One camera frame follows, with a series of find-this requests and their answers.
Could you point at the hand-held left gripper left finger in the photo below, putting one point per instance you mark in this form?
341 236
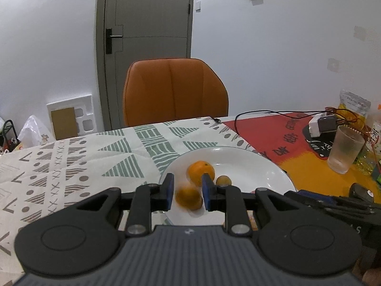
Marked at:
169 190

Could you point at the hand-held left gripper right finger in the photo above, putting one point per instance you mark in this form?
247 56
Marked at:
207 195

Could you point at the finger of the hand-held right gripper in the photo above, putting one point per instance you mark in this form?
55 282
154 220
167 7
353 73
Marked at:
327 207
330 197

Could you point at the medium orange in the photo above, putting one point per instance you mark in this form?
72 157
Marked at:
189 199

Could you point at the small brown fruit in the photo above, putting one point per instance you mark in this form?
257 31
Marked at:
223 180

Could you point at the large orange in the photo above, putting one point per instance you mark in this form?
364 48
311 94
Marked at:
200 171

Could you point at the white ceramic plate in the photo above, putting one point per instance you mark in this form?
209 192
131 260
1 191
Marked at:
253 166

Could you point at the frosted plastic cup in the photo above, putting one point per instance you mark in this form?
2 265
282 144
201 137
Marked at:
345 149

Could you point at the plastic bottle with white label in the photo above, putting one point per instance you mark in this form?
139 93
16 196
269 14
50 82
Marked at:
373 143

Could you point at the white power adapter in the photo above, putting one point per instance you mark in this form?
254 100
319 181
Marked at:
314 126

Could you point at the grey electronic box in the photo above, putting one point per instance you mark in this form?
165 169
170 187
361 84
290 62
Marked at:
329 124

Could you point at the red orange printed mat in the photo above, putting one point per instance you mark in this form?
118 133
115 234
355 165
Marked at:
268 137

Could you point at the patterned white green tablecloth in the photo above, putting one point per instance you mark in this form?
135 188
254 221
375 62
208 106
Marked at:
89 161

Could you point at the yellow snack bag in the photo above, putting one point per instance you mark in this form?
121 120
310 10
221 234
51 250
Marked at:
354 104

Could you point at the orange leather chair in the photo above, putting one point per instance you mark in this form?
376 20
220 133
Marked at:
175 92

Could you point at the white foam packaging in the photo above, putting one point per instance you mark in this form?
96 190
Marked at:
86 110

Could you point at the brown cardboard sheet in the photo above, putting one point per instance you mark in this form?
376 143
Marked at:
65 123

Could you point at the white plastic bag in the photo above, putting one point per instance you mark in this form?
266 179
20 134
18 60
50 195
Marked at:
34 131

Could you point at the black metal rack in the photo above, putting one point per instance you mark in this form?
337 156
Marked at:
9 134

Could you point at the small white wall switch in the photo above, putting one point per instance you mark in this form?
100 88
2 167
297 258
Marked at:
198 5

